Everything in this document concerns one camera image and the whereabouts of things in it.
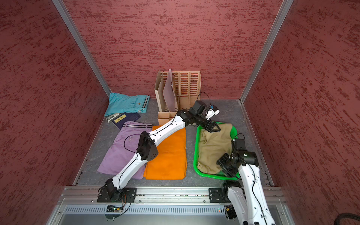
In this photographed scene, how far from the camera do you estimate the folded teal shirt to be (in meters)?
1.12

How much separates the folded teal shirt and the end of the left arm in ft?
1.75

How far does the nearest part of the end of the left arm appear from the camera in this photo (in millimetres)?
699
